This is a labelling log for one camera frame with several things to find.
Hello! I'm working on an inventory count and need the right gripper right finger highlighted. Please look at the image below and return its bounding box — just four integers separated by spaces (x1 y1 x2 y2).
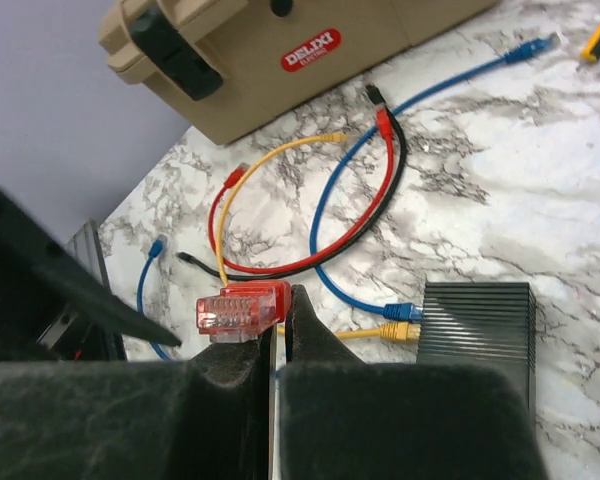
279 284 548 479

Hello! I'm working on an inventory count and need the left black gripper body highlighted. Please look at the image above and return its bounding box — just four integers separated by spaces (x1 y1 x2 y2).
0 221 126 362

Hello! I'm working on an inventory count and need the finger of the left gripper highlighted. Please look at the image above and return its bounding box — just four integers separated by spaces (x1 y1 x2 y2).
0 189 181 347

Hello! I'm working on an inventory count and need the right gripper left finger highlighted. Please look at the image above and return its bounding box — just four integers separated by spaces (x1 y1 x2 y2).
0 334 273 479

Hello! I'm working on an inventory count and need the yellow ethernet cable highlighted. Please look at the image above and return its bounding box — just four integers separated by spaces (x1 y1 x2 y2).
214 132 422 344

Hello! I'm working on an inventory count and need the long red ethernet cable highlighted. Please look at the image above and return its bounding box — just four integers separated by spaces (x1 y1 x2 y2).
194 279 294 345

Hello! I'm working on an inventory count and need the blue ethernet cable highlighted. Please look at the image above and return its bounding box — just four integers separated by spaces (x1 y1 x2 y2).
136 234 186 361
308 30 564 322

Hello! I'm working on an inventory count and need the black blue network switch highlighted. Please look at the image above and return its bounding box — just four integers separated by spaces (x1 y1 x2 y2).
388 282 536 443

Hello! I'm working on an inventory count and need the tan plastic toolbox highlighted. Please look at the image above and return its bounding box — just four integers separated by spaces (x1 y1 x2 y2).
98 0 490 145

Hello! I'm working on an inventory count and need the black ethernet cable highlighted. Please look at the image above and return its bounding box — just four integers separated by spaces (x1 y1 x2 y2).
175 83 409 281

